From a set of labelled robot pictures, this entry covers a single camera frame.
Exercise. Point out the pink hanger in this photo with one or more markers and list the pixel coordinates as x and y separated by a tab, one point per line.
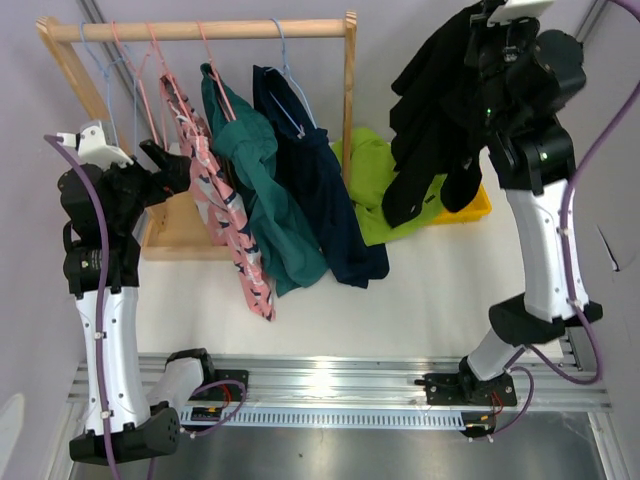
172	106
221	96
139	87

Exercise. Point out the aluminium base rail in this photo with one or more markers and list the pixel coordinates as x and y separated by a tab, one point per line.
357	382

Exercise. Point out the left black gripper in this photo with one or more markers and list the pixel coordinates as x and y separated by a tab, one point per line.
175	181

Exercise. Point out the navy blue shorts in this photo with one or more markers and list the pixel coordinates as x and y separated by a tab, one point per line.
309	169

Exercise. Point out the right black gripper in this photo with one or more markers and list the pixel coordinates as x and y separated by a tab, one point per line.
483	32

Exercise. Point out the yellow plastic tray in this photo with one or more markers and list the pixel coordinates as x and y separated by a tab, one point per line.
476	210

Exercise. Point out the wooden clothes rack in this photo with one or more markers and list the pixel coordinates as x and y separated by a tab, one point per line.
175	231

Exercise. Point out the black shorts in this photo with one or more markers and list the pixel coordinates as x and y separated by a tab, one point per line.
433	125

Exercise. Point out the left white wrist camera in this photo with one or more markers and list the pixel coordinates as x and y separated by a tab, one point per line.
96	144

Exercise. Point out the lime green shorts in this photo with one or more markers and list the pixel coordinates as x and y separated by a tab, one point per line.
371	173

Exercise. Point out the pink patterned shorts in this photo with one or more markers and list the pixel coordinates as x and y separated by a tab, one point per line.
223	213

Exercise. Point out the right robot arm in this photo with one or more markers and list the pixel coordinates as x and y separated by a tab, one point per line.
534	159

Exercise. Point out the slotted cable duct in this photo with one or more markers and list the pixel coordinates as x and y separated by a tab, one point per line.
387	419

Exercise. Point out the teal green shorts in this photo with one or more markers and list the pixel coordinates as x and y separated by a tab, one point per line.
291	254

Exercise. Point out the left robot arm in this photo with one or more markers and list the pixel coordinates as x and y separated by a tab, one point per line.
124	423

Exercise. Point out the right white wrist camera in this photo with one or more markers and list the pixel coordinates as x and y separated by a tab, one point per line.
507	11

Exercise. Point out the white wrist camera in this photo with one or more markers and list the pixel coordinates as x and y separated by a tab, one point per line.
507	11
96	144

